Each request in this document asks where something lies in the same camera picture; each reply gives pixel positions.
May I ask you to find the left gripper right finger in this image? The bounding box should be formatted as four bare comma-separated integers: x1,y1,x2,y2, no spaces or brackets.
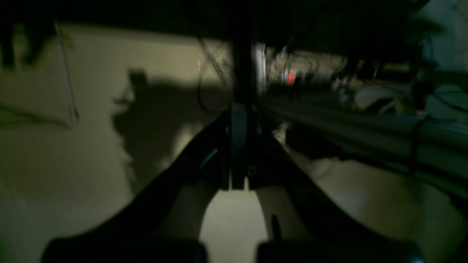
238,104,425,263

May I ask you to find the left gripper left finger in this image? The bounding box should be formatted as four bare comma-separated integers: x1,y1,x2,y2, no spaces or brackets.
41,106,235,263

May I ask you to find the white power strip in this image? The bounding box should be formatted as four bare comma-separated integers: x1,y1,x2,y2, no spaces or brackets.
258,65,352,95

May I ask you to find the white metal table leg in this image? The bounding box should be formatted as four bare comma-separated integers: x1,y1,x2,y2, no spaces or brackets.
254,43,266,94

